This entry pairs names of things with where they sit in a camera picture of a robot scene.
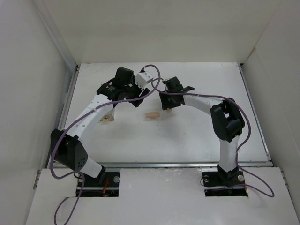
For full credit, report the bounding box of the long rectangular wood block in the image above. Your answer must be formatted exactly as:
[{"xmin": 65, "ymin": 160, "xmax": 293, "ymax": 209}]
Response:
[{"xmin": 146, "ymin": 112, "xmax": 160, "ymax": 118}]

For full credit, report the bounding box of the clear plastic box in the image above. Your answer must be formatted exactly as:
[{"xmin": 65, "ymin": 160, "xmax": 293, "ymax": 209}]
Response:
[{"xmin": 100, "ymin": 108, "xmax": 115, "ymax": 121}]

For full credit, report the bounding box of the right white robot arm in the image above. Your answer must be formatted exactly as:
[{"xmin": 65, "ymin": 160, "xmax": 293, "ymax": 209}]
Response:
[{"xmin": 159, "ymin": 77, "xmax": 245, "ymax": 181}]

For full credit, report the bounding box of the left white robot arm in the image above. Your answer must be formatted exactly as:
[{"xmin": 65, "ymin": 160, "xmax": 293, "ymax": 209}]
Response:
[{"xmin": 51, "ymin": 67, "xmax": 153, "ymax": 185}]

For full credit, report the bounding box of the white front cover board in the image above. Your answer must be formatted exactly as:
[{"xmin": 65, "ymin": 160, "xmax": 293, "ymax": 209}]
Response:
[{"xmin": 27, "ymin": 167, "xmax": 299, "ymax": 225}]

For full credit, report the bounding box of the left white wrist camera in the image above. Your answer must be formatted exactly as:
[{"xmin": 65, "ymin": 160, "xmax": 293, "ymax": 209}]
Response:
[{"xmin": 135, "ymin": 72, "xmax": 153, "ymax": 90}]

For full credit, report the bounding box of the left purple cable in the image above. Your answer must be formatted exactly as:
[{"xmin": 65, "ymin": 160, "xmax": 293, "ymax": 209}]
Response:
[{"xmin": 50, "ymin": 64, "xmax": 161, "ymax": 225}]

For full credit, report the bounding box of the purple cable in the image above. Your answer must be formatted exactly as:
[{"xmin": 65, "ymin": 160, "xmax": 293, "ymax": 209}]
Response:
[
  {"xmin": 151, "ymin": 78, "xmax": 275, "ymax": 198},
  {"xmin": 50, "ymin": 64, "xmax": 161, "ymax": 225}
]

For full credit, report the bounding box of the aluminium front rail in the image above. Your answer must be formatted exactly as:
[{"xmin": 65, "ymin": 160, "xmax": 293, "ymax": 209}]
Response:
[{"xmin": 100, "ymin": 161, "xmax": 273, "ymax": 168}]

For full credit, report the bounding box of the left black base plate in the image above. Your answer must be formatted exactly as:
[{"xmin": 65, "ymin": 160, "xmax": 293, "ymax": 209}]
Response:
[{"xmin": 80, "ymin": 172, "xmax": 120, "ymax": 197}]

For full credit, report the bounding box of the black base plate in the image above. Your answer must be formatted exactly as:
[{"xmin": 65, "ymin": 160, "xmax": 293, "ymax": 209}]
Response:
[
  {"xmin": 80, "ymin": 172, "xmax": 120, "ymax": 197},
  {"xmin": 201, "ymin": 171, "xmax": 248, "ymax": 197}
]

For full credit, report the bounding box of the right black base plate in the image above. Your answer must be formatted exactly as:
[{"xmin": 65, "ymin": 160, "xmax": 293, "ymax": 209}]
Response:
[{"xmin": 201, "ymin": 171, "xmax": 248, "ymax": 197}]

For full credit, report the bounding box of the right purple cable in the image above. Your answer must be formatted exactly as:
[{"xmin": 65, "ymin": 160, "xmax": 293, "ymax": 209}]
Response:
[{"xmin": 151, "ymin": 78, "xmax": 275, "ymax": 198}]

